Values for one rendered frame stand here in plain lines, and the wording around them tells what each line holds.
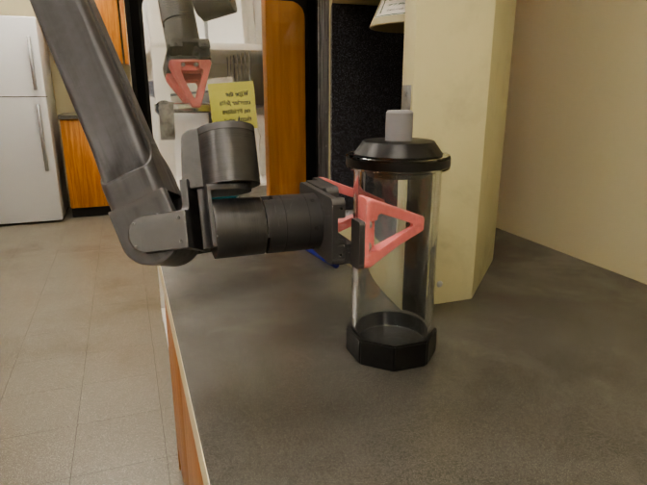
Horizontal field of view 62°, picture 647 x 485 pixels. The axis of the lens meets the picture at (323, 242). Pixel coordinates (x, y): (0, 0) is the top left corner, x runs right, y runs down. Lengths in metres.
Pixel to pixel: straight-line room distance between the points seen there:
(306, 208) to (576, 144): 0.67
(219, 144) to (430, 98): 0.30
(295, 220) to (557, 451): 0.30
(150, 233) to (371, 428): 0.27
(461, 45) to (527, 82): 0.48
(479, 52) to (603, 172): 0.40
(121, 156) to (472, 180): 0.44
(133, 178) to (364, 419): 0.31
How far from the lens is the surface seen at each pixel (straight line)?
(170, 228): 0.51
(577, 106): 1.10
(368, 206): 0.50
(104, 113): 0.58
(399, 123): 0.56
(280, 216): 0.52
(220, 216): 0.51
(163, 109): 0.88
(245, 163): 0.52
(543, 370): 0.64
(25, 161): 5.59
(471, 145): 0.75
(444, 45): 0.72
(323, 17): 0.99
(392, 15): 0.81
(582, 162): 1.08
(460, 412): 0.55
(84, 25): 0.62
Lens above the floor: 1.23
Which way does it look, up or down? 16 degrees down
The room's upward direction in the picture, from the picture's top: straight up
